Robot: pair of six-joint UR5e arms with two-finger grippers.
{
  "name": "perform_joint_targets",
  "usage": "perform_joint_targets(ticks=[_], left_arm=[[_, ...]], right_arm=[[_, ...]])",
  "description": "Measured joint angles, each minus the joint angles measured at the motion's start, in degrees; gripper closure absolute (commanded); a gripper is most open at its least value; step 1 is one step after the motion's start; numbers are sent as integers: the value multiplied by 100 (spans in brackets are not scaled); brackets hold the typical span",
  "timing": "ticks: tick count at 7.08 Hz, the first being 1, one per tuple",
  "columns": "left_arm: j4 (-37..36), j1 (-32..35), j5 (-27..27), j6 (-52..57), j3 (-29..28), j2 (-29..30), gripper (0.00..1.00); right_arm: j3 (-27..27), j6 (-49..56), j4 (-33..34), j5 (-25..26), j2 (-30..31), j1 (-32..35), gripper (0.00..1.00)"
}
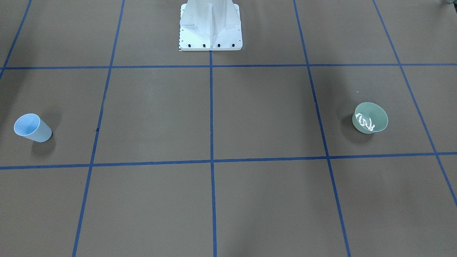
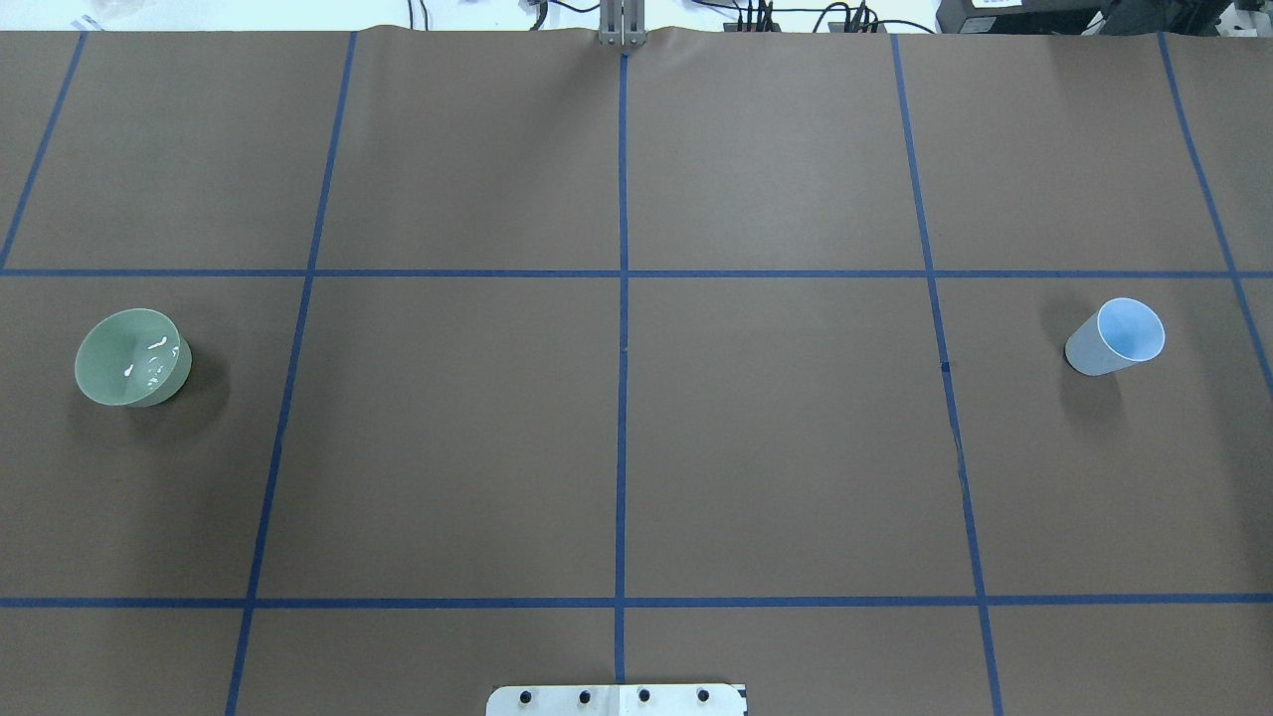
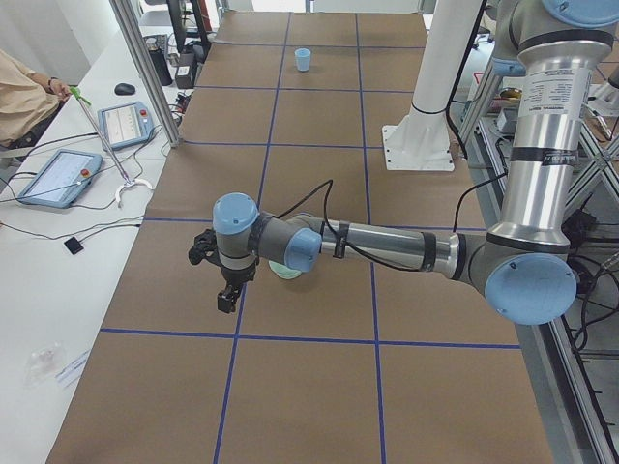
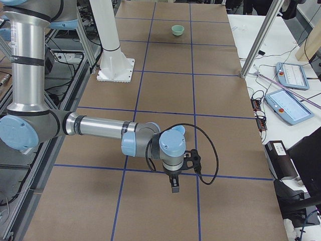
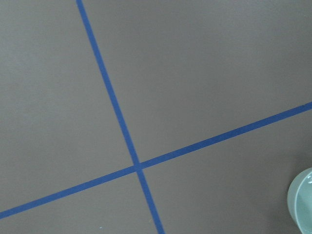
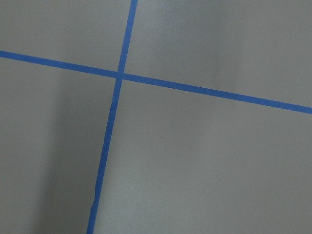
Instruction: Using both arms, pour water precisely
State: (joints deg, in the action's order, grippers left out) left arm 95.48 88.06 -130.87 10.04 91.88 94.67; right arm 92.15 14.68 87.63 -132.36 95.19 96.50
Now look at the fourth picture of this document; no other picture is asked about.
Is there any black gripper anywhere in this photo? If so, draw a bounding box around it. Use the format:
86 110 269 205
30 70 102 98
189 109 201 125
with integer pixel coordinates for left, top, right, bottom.
164 168 182 193

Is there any pale green bowl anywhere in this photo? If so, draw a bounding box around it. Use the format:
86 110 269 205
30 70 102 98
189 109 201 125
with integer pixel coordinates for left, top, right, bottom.
171 25 185 36

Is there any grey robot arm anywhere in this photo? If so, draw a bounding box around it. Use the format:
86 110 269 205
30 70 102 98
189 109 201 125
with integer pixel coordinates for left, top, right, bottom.
1 1 186 193

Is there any black orange power strip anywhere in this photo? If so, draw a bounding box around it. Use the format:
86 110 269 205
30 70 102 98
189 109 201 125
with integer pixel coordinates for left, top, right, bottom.
250 98 267 132

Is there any black power supply box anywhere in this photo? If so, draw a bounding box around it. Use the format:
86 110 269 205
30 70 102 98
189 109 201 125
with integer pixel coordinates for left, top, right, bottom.
264 141 298 180

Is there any black office chair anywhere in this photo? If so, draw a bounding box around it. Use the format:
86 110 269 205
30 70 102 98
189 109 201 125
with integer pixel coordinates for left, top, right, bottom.
268 126 320 240

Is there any near grey teach pendant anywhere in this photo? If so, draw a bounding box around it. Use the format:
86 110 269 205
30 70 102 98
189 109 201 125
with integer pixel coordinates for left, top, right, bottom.
265 89 314 125

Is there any grey teach pendant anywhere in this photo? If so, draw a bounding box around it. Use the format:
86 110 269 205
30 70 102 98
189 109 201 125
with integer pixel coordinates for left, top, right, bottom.
265 89 314 125
275 62 309 90

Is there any far grey teach pendant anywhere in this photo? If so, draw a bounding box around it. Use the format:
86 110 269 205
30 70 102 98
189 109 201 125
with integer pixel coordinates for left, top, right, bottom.
275 62 309 90

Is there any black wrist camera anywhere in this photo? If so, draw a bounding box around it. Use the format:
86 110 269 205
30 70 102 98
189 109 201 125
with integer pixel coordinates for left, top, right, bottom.
181 149 202 174

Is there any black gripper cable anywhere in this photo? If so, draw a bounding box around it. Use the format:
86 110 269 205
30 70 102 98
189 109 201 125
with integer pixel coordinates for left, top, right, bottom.
146 124 219 186

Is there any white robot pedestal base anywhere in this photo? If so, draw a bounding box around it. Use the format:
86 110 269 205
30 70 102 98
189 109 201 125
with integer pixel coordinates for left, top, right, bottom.
90 0 135 83

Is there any aluminium frame post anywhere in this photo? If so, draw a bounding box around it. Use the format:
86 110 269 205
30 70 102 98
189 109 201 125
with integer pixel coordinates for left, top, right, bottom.
240 0 284 79

